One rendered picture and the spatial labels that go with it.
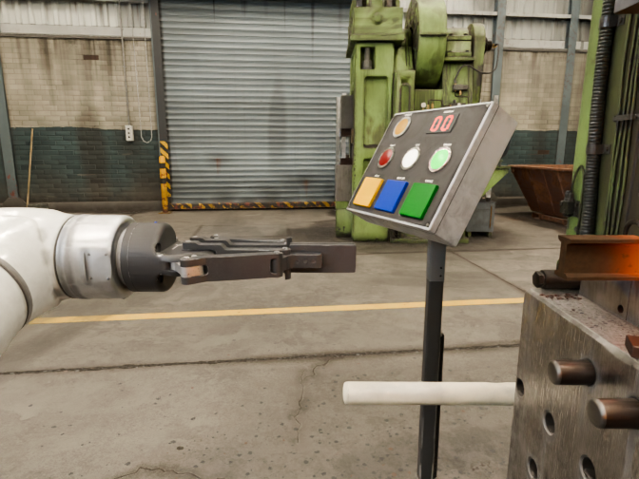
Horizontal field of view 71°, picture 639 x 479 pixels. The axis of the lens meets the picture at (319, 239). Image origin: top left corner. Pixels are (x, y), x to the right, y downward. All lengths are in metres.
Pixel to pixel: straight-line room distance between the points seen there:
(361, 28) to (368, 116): 0.95
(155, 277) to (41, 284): 0.10
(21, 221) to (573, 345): 0.61
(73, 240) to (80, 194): 8.58
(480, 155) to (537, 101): 9.07
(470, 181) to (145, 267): 0.64
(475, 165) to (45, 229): 0.72
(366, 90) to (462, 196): 4.62
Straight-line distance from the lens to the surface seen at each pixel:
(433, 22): 5.60
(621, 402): 0.51
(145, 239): 0.48
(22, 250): 0.50
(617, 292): 0.64
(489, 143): 0.94
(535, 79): 9.99
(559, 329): 0.63
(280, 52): 8.56
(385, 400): 0.96
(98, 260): 0.49
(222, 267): 0.44
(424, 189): 0.92
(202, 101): 8.49
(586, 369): 0.57
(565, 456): 0.66
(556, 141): 10.21
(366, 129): 5.43
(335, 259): 0.47
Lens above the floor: 1.11
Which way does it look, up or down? 11 degrees down
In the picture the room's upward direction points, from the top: straight up
